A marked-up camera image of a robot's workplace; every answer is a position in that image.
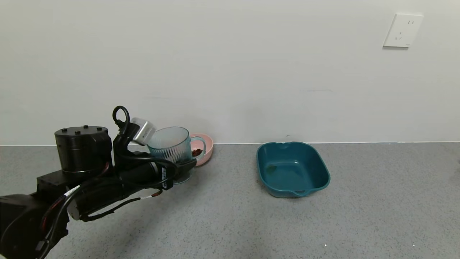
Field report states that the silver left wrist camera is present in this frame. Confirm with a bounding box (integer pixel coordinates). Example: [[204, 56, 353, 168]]
[[131, 118, 157, 146]]

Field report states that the clear blue handled cup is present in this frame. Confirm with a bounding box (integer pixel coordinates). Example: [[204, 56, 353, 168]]
[[147, 127, 207, 185]]

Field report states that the thin black camera cable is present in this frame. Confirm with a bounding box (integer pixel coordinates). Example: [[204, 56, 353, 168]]
[[112, 105, 130, 134]]

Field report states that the pink bowl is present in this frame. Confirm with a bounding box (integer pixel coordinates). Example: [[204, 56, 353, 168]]
[[189, 133, 214, 167]]

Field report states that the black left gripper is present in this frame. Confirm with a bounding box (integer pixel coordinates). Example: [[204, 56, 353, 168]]
[[119, 158, 197, 190]]

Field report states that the teal plastic basin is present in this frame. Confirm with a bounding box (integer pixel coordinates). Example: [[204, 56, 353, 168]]
[[256, 141, 331, 198]]

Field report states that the white wall socket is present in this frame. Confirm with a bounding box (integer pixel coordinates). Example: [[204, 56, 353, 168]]
[[383, 13, 424, 48]]

